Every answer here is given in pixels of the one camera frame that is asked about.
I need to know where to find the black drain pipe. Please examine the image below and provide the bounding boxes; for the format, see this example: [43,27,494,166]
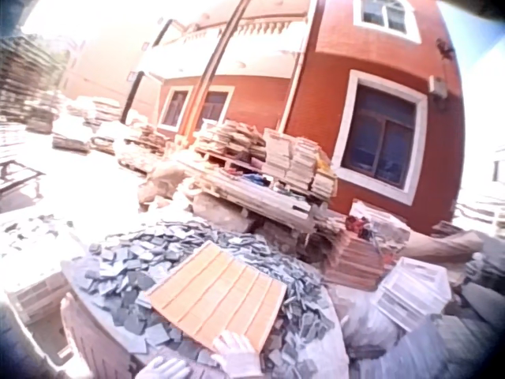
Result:
[120,17,174,126]

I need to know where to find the black metal frame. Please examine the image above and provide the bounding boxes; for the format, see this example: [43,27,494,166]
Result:
[0,159,47,198]

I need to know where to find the row of loaded pallets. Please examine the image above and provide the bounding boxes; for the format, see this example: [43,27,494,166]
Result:
[50,94,170,174]

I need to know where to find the person's left hand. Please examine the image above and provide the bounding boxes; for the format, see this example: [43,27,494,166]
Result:
[136,355,193,379]

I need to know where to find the white plastic crate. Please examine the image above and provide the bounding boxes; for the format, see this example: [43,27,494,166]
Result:
[6,272,86,368]

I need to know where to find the wooden pallet with tile stacks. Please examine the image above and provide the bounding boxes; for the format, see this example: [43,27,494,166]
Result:
[173,118,340,234]

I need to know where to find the person's right hand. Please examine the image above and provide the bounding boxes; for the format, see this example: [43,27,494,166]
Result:
[211,330,264,379]

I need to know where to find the arched white framed window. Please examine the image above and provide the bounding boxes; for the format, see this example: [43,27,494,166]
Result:
[352,0,422,43]

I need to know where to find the scattered grey tile pieces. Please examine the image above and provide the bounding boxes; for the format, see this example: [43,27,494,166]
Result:
[0,215,76,256]

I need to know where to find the white downpipe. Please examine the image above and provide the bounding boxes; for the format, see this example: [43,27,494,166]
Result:
[275,0,319,135]

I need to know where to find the orange ribbed tile sheet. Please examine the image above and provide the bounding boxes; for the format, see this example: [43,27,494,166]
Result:
[144,240,288,353]

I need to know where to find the white wall box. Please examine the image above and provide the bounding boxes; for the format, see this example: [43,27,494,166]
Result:
[428,74,449,100]

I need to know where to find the heap of grey tile pieces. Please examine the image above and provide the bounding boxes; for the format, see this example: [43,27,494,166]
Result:
[73,219,336,379]

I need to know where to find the small white framed window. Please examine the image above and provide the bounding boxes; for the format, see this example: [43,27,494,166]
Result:
[157,84,194,133]
[196,84,236,131]

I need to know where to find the large white framed window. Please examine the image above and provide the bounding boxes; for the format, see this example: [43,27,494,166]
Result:
[331,69,429,206]

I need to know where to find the stack of brown tile sheets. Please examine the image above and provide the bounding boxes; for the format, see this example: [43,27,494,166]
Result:
[323,232,395,291]

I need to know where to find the leaning wooden poles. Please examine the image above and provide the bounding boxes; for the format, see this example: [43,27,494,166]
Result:
[183,0,253,145]

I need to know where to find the tall dark pallet stack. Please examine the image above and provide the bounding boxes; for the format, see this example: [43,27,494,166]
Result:
[0,35,64,135]

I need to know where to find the long beige sack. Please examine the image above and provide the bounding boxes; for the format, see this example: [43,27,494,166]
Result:
[406,231,484,265]

